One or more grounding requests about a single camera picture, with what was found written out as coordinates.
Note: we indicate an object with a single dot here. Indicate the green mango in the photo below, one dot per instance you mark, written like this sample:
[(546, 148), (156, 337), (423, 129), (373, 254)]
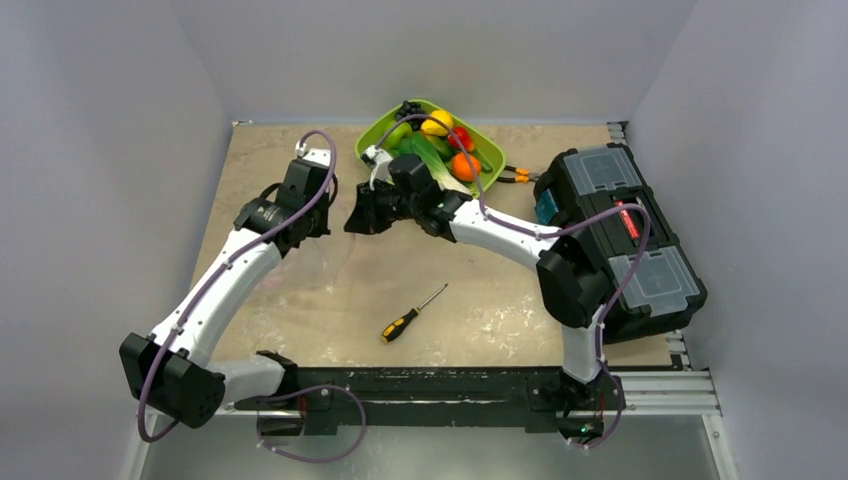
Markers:
[(444, 150)]

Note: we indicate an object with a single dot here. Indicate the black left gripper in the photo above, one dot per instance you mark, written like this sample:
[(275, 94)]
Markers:
[(321, 227)]

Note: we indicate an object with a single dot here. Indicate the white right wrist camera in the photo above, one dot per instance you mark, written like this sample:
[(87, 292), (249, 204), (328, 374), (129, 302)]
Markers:
[(378, 160)]

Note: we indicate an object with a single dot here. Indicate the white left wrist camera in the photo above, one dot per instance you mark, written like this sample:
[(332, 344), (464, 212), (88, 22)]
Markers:
[(318, 156)]

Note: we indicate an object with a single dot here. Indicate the yellow black screwdriver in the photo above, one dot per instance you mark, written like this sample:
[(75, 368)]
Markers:
[(396, 328)]

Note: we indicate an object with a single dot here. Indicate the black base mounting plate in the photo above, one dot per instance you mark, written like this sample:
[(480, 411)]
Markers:
[(535, 399)]

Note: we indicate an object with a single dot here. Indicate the black grape bunch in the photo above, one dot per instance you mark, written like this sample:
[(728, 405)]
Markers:
[(407, 108)]

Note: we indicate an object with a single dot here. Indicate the aluminium frame rail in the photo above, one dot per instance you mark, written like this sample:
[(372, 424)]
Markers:
[(653, 392)]

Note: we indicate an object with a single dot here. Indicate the green plastic tray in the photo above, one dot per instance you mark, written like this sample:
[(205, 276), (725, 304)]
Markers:
[(482, 142)]

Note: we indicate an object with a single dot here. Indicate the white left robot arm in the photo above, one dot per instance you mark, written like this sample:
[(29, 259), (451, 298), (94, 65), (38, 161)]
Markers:
[(171, 369)]

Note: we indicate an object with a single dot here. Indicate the black toolbox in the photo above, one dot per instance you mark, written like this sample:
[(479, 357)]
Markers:
[(665, 292)]

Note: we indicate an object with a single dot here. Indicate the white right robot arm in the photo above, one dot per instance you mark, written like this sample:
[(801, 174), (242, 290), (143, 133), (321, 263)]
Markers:
[(530, 252)]

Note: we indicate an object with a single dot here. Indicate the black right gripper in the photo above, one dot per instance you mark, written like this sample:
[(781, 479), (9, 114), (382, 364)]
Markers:
[(370, 206)]

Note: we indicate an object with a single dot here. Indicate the green cucumber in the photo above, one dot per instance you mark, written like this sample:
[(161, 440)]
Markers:
[(485, 165)]

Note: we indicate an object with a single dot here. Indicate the green bok choy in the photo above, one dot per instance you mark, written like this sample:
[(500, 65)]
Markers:
[(405, 147)]

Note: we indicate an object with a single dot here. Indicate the green apple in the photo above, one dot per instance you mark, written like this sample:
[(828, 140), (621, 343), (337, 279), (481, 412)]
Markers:
[(402, 131)]

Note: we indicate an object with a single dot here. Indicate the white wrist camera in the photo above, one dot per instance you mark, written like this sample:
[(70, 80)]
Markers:
[(318, 156), (378, 160)]

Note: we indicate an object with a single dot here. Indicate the clear zip bag pink dots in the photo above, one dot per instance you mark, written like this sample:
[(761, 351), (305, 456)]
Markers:
[(317, 263)]

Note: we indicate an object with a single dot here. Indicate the red bell pepper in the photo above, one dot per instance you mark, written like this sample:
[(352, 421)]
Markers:
[(461, 139)]

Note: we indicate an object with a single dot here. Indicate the orange persimmon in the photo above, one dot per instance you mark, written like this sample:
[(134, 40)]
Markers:
[(465, 169)]

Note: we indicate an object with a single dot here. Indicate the orange handled pliers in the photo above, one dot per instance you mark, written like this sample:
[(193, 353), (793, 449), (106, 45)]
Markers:
[(512, 174)]

